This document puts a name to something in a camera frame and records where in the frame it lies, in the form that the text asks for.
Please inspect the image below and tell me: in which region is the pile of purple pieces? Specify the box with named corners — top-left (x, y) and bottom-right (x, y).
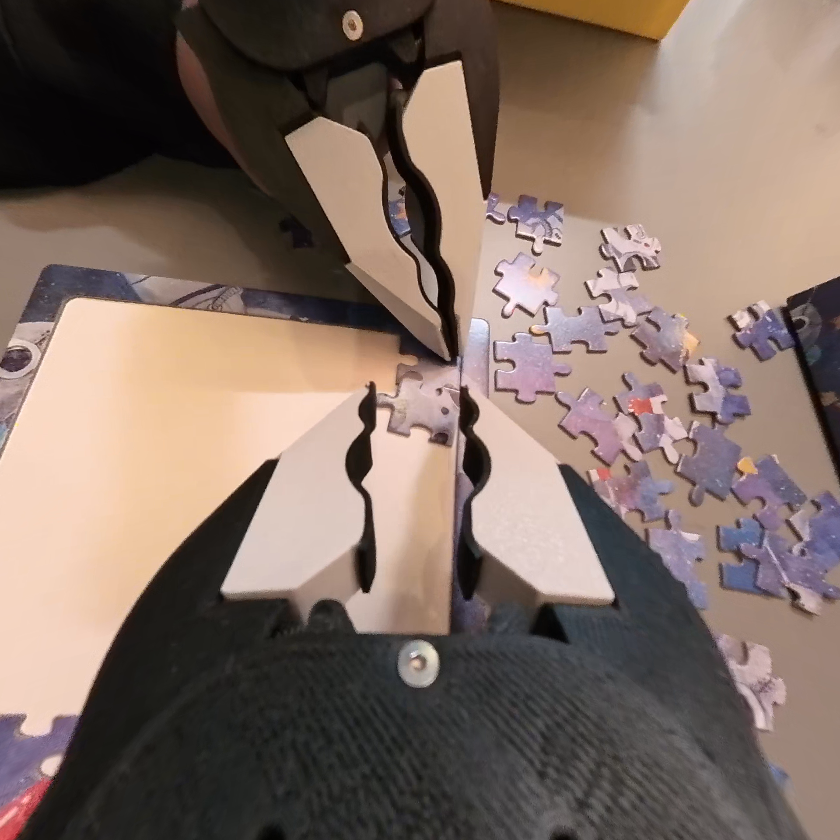
top-left (486, 193), bottom-right (840, 788)

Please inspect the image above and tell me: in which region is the space puzzle frame tray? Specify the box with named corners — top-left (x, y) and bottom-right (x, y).
top-left (0, 264), bottom-right (493, 818)

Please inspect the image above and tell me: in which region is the grey moon crater puzzle piece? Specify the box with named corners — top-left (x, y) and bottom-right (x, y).
top-left (395, 354), bottom-right (462, 395)
top-left (379, 379), bottom-right (462, 448)

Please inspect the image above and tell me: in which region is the four-scene puzzle picture card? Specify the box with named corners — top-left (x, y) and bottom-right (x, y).
top-left (786, 276), bottom-right (840, 421)

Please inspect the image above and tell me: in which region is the yellow box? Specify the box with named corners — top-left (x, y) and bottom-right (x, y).
top-left (492, 0), bottom-right (686, 40)

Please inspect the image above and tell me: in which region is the person's black clothing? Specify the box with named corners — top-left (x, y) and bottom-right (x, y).
top-left (0, 0), bottom-right (290, 191)

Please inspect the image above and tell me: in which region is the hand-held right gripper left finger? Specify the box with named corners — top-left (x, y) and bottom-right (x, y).
top-left (222, 382), bottom-right (378, 602)

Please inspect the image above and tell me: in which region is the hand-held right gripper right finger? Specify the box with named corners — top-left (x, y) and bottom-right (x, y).
top-left (459, 386), bottom-right (616, 609)

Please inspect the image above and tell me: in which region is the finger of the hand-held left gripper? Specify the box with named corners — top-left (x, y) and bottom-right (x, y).
top-left (392, 60), bottom-right (488, 361)
top-left (287, 118), bottom-right (457, 362)

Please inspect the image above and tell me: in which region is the person's left hand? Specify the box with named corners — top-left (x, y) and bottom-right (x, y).
top-left (178, 47), bottom-right (232, 166)

